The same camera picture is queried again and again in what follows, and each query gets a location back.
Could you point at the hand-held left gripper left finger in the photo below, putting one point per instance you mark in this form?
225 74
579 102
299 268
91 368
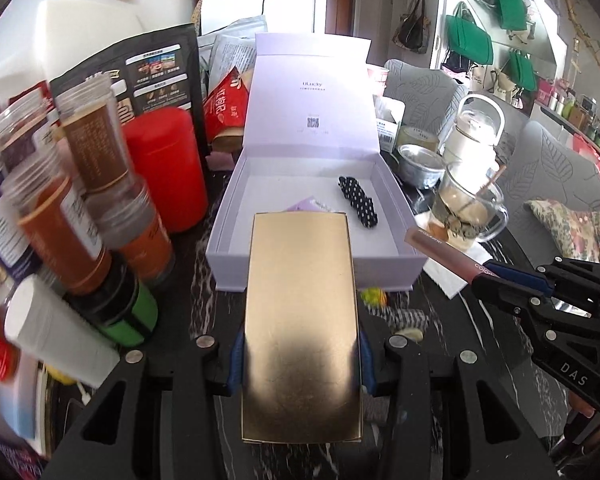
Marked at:
235 365

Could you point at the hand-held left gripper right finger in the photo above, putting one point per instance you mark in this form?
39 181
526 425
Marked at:
367 365

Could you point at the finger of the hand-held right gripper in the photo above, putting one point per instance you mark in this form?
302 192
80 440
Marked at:
500 295
520 275

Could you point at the cream hair claw clip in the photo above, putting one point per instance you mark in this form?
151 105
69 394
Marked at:
411 334

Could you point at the black white gingham scrunchie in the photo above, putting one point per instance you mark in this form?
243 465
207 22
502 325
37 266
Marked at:
405 316

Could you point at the pink cosmetic tube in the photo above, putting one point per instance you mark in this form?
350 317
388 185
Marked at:
445 252

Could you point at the gold cardboard box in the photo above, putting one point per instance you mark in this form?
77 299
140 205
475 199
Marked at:
300 330

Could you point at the black polka-dot scrunchie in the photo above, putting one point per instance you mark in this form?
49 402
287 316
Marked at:
357 200

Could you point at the purple barcode packet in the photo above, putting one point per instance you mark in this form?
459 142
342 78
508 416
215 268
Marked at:
310 205

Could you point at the lavender hinged gift box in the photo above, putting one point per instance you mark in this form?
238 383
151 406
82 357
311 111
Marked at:
310 125

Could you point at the white paper napkin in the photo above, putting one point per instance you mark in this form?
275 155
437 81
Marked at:
450 275

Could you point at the floral cushion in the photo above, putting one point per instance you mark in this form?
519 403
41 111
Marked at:
575 230

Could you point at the glass mug with tea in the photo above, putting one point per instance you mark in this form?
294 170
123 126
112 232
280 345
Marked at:
467 215

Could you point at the grey leaf pattern chair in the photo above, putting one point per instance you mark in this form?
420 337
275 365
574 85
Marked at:
425 90
550 170

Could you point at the green label black jar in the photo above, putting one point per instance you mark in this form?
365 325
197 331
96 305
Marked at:
125 310

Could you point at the small metal bowl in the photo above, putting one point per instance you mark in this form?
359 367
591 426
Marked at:
420 165

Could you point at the row of small bottles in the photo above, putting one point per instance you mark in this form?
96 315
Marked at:
580 115

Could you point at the small yellow object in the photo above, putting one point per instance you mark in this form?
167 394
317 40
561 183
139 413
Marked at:
60 376

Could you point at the white squeeze tube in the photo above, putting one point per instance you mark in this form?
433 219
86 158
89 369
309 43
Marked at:
55 330

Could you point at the green tote bag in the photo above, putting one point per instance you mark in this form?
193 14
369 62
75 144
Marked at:
511 7
470 37
522 72

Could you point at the red canister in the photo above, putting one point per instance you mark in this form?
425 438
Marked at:
162 170

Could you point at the blue white plastic container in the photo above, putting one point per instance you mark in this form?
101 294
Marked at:
20 405

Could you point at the purple printed packet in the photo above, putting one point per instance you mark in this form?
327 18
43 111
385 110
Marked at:
20 460

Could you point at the cluster of clear spice jars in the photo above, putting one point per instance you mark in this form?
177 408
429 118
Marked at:
60 185

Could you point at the red snack packet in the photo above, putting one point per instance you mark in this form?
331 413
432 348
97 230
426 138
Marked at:
225 105

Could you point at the dark hanging handbag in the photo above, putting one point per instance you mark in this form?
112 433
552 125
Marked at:
411 27

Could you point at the black printed pouch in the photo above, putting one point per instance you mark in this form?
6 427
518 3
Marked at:
145 65

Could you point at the pale plastic packages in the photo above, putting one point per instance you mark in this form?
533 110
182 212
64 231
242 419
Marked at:
232 50

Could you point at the brown door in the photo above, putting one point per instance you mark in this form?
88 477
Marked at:
337 7

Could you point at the white refrigerator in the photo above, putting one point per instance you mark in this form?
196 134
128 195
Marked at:
240 10

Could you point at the white foam board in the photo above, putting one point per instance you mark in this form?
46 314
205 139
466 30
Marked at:
90 22

